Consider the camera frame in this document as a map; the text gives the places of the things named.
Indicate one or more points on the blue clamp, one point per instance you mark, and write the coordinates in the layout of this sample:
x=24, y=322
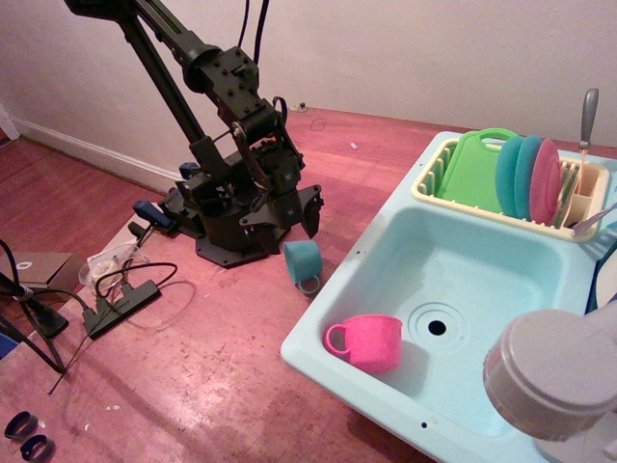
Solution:
x=155, y=218

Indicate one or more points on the grey handled utensil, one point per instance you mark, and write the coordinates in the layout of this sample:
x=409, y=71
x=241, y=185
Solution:
x=588, y=115

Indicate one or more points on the brown cardboard box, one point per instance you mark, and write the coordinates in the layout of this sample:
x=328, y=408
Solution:
x=40, y=271

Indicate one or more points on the teal plate rear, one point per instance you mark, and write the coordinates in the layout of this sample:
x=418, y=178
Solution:
x=505, y=175

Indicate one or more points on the pink plastic cup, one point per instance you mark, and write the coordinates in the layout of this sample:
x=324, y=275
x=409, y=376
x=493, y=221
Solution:
x=370, y=342

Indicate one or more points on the purple plastic fork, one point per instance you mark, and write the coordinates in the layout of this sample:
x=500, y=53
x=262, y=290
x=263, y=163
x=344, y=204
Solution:
x=585, y=225

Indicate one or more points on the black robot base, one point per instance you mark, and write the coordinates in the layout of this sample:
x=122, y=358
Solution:
x=208, y=213

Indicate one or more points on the teal plate front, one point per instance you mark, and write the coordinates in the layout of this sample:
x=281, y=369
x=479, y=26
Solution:
x=523, y=174

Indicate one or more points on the green cutting board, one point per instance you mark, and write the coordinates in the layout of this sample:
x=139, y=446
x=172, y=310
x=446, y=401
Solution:
x=470, y=176

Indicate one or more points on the grey toy faucet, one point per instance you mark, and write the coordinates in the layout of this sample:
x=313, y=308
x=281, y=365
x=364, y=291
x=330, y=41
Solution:
x=552, y=375

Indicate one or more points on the cream dish rack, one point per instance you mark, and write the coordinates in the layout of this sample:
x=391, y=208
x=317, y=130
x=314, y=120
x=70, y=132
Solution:
x=581, y=195

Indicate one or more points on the light blue toy sink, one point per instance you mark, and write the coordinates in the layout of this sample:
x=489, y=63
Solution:
x=455, y=281

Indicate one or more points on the black usb hub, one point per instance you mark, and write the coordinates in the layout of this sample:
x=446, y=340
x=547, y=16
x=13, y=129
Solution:
x=107, y=316

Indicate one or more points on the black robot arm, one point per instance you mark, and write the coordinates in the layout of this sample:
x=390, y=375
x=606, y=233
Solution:
x=242, y=203

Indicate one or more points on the clear tape roll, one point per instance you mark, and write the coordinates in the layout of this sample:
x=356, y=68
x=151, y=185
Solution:
x=101, y=271

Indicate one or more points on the teal plate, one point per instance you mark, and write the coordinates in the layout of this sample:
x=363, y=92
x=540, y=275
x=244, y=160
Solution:
x=523, y=174
x=505, y=175

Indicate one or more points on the pink plate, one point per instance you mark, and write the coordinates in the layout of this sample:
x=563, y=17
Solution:
x=545, y=183

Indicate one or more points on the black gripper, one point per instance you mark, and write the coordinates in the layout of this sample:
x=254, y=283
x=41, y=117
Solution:
x=281, y=204

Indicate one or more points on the blue plastic cup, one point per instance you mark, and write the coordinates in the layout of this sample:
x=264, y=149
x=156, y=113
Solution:
x=304, y=265

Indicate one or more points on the black tripod stand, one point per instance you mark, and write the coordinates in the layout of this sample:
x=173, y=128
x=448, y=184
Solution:
x=46, y=322

